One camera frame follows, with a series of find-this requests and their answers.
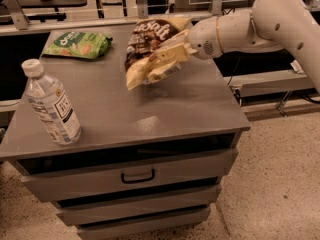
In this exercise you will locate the grey drawer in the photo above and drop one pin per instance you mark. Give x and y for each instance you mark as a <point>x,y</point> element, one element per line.
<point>91,181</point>
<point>139,205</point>
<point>158,222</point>

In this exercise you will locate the middle grey drawer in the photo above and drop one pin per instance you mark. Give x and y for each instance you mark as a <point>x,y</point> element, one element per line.
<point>139,205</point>

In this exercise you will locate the metal railing frame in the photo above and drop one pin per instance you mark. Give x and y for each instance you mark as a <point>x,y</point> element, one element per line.
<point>22,26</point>

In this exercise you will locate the grey drawer cabinet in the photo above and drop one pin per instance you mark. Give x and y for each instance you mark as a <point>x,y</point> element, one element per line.
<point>191,111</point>

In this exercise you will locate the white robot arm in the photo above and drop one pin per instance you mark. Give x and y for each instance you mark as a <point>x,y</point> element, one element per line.
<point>269,25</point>

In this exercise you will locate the top grey drawer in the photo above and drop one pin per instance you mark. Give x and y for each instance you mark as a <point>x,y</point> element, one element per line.
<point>91,181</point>

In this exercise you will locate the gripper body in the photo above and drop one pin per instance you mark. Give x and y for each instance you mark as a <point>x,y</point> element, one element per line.
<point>203,39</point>

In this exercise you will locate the bottom grey drawer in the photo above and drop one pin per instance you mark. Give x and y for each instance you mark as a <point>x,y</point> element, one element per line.
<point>158,222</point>

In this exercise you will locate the green snack bag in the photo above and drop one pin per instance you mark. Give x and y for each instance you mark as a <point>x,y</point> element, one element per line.
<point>83,45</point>

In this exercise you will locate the black drawer handle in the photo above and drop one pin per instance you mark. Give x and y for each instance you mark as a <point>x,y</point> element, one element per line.
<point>138,177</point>

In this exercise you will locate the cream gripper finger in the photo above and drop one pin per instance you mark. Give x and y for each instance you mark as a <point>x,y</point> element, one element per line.
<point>162,72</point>
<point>179,52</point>

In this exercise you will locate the brown sea salt chip bag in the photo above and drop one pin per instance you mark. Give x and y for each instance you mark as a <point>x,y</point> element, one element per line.
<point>148,36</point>

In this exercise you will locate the clear plastic water bottle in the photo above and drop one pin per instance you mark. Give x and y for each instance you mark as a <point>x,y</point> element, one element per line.
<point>49,100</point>

